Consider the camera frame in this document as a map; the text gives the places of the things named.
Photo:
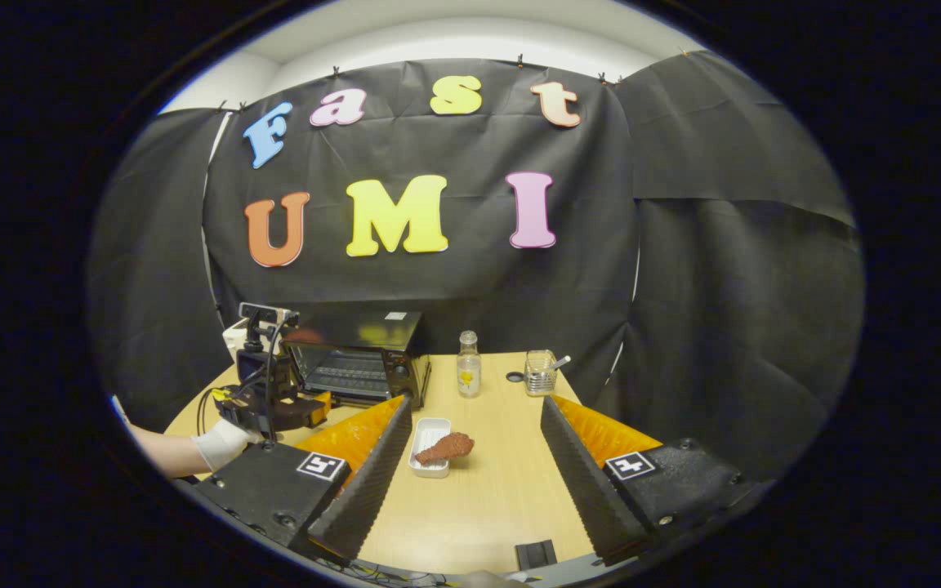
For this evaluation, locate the black electric oven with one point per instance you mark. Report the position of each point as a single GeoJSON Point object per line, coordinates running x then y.
{"type": "Point", "coordinates": [364, 371]}

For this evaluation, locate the white spoon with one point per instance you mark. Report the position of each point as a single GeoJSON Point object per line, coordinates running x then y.
{"type": "Point", "coordinates": [562, 361]}

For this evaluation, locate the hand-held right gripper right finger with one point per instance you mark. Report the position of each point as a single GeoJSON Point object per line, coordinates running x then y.
{"type": "Point", "coordinates": [585, 490]}

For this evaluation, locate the small black block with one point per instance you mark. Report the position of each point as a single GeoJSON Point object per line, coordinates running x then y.
{"type": "Point", "coordinates": [536, 555]}

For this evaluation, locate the white toaster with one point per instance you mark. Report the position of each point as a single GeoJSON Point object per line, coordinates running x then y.
{"type": "Point", "coordinates": [234, 336]}

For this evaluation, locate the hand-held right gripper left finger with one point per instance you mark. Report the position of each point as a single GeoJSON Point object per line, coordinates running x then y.
{"type": "Point", "coordinates": [372, 482]}

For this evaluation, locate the white rectangular tray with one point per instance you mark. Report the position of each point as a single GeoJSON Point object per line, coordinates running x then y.
{"type": "Point", "coordinates": [430, 433]}

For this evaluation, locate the clear bottle with yellow label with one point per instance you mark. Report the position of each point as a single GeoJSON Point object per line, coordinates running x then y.
{"type": "Point", "coordinates": [469, 371]}

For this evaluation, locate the red-brown fried chicken piece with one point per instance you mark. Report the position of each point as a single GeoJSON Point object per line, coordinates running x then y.
{"type": "Point", "coordinates": [448, 447]}

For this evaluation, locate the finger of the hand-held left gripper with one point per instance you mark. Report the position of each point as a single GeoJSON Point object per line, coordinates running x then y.
{"type": "Point", "coordinates": [303, 412]}

